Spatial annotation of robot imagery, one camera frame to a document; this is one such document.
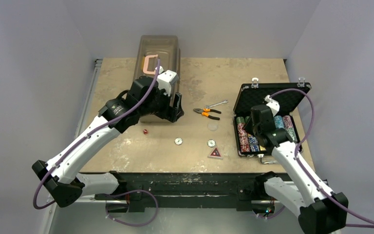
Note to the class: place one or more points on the clear round disc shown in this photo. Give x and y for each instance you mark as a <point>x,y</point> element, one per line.
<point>213,126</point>

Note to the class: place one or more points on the yellow green chip row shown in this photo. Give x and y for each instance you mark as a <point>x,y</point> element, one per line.
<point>253,143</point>

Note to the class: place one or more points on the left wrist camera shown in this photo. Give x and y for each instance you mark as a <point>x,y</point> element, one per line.
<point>169,81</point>

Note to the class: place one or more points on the red green chip row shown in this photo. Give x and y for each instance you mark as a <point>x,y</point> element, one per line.
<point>243,138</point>

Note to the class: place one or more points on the black metal table frame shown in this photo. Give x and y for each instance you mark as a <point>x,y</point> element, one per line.
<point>138,191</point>

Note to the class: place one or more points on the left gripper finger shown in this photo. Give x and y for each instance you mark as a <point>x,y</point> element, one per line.
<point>178,111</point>
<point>171,114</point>

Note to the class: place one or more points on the white poker chip right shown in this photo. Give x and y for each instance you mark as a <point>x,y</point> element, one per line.
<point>211,143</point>

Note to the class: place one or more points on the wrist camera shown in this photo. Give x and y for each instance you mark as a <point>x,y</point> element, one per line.
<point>169,81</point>
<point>272,104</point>

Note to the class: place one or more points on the red triangle dealer marker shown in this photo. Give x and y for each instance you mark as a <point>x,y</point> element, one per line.
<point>215,153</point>

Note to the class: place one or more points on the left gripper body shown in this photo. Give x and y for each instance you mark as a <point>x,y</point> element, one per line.
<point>160,103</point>

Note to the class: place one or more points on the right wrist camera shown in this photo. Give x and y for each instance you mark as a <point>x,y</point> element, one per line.
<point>272,104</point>

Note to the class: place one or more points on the white poker chip left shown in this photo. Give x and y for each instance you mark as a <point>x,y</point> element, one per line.
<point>178,141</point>

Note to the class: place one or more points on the light blue chip row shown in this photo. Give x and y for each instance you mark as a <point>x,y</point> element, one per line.
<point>279,123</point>

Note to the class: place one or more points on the black poker case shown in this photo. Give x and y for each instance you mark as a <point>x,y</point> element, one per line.
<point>263,116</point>

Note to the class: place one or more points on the silver wrench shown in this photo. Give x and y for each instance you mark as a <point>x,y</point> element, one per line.
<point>216,104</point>

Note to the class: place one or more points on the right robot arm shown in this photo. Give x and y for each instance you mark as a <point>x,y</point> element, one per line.
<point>318,209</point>

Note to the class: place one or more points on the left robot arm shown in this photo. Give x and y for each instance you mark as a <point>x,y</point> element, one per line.
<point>61,175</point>

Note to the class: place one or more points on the pink box handle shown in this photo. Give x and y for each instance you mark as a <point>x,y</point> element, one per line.
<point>147,68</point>

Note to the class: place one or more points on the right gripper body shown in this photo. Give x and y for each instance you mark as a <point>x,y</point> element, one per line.
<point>283,138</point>

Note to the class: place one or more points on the translucent brown storage box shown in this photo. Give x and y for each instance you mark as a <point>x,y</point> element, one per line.
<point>167,49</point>

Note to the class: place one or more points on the white poker chip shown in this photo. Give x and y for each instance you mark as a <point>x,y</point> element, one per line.
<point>211,143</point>
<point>178,141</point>

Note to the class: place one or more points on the orange black pliers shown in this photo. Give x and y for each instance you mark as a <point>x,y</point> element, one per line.
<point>205,112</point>

